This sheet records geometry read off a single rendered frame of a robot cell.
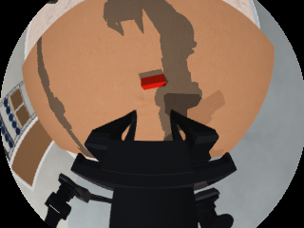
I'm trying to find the red block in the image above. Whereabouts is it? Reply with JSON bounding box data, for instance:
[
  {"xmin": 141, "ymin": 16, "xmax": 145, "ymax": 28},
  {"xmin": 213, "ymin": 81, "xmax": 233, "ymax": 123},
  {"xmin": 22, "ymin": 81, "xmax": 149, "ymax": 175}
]
[{"xmin": 141, "ymin": 74, "xmax": 165, "ymax": 89}]

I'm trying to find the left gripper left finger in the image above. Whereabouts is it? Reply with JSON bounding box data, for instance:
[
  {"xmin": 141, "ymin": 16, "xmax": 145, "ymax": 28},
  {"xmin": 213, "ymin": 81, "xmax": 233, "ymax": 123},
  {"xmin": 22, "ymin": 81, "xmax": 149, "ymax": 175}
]
[{"xmin": 88, "ymin": 110, "xmax": 137, "ymax": 141}]

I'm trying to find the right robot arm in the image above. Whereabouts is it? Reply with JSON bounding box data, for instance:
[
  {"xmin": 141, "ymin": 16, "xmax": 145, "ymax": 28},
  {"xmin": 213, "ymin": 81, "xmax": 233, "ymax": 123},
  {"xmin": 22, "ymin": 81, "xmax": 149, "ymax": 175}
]
[{"xmin": 196, "ymin": 194, "xmax": 234, "ymax": 228}]

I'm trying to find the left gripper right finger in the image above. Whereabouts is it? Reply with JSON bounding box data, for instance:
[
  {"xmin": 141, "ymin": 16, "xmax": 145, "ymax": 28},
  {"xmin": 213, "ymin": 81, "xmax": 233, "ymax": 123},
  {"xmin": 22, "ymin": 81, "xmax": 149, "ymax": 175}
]
[{"xmin": 170, "ymin": 109, "xmax": 219, "ymax": 154}]

